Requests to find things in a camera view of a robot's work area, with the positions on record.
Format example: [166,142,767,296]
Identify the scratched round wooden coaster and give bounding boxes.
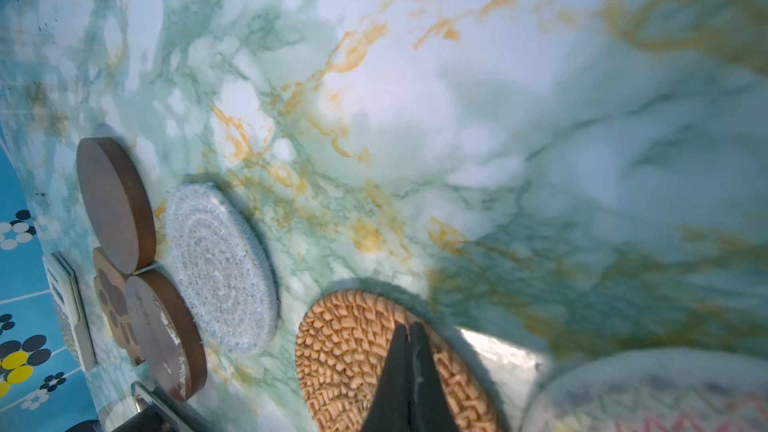
[125,270,207,402]

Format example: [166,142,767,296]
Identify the embroidered white fabric coaster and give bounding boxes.
[520,348,767,431]

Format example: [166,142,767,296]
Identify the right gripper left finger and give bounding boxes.
[361,324,410,432]

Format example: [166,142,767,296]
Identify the metal serving tray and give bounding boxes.
[120,381,196,432]

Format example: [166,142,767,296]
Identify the paw shaped wooden coaster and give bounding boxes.
[92,247,144,367]

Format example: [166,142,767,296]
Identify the black mug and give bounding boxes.
[66,407,177,432]

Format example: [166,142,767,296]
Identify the grey blue crochet coaster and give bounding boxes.
[166,183,279,355]

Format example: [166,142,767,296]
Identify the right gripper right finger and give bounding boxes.
[410,323,459,432]

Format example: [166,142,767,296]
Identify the woven rattan coaster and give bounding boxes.
[295,290,502,431]

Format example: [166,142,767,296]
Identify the dark round wooden coaster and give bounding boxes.
[76,137,157,273]

